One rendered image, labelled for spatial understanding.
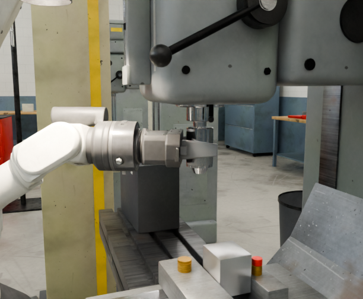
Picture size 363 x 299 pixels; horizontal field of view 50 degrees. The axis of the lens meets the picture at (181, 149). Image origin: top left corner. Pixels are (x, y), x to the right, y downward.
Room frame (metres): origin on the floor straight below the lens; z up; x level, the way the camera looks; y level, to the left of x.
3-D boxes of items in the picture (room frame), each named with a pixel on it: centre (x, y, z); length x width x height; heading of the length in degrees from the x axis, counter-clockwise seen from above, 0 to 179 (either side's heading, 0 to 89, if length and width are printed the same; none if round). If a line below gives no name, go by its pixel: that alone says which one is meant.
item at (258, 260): (0.56, -0.11, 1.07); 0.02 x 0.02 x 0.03
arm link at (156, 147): (0.69, 0.06, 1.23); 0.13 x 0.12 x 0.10; 177
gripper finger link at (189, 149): (0.65, -0.03, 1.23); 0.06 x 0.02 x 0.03; 87
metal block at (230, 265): (0.57, -0.07, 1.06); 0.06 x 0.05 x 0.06; 21
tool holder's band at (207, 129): (0.68, -0.03, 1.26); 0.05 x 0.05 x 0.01
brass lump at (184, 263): (0.57, 0.00, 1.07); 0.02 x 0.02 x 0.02
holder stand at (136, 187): (1.14, 0.10, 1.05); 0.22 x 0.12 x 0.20; 21
